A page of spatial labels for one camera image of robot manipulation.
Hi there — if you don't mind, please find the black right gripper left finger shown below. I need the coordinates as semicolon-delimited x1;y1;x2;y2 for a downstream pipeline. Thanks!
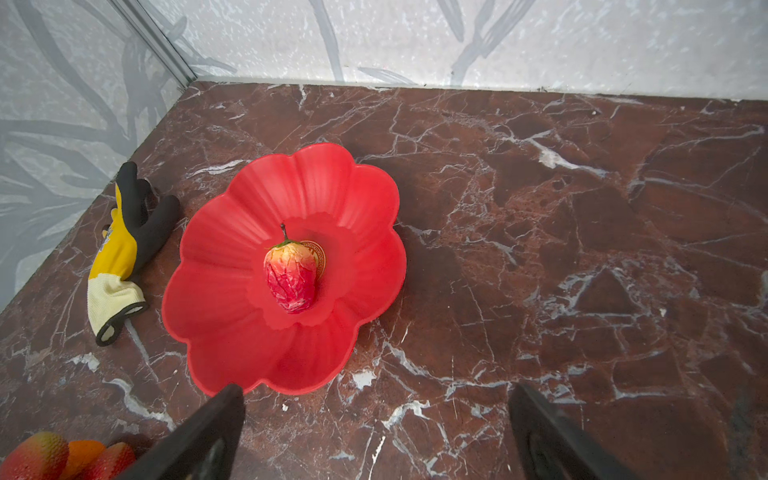
118;384;245;480

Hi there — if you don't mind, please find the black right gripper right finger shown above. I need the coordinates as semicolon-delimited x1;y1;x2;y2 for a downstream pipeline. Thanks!
508;383;636;479

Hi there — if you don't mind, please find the orange fake fruit ball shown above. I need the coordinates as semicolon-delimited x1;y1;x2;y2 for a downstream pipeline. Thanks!
59;440;106;480

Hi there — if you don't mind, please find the red fake apple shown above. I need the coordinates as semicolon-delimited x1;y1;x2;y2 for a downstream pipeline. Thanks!
76;442;136;480

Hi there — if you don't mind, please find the red flower-shaped fruit bowl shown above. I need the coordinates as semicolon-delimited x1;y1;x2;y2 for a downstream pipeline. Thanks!
162;143;407;396

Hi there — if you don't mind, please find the red-green fake mango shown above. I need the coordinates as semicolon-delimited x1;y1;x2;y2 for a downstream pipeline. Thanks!
1;431;69;480

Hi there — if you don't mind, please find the yellow and black work glove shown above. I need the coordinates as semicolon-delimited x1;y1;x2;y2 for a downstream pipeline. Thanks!
87;161;181;347

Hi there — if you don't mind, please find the aluminium corner frame profile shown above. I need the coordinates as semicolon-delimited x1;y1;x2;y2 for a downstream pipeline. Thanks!
109;0;196;90

